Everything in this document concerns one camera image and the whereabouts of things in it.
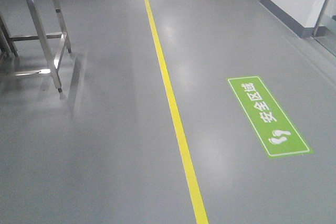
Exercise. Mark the green floor safety sign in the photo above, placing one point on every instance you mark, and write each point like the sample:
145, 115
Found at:
276, 131

